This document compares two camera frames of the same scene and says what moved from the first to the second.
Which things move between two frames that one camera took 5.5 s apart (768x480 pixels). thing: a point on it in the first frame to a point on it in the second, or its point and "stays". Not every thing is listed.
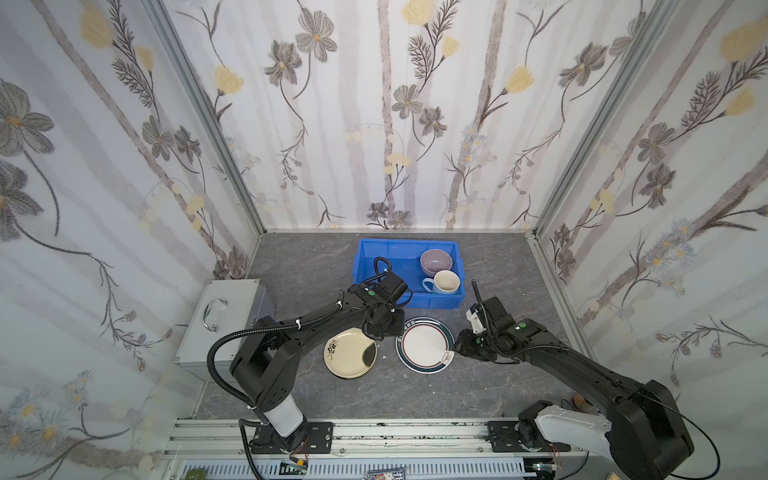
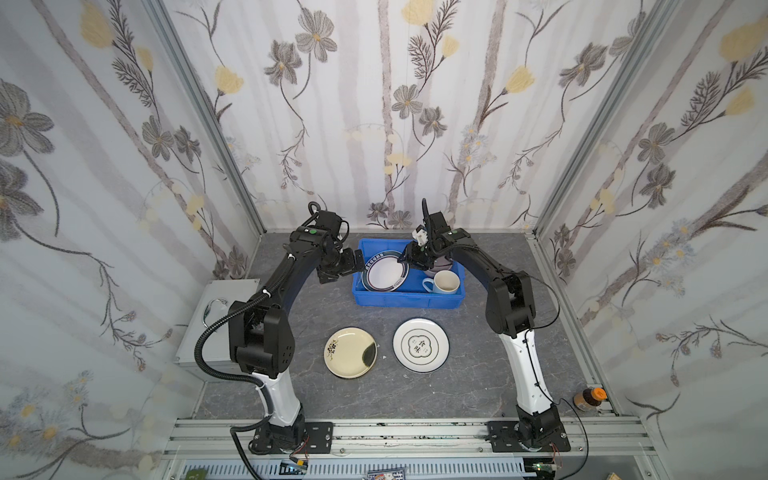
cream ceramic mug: [445, 282] stays
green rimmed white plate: [425, 345] to [384, 273]
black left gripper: [380, 324] to [349, 262]
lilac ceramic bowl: [435, 260] stays
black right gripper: [470, 344] to [417, 255]
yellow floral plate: [349, 354] stays
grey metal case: [222, 307] stays
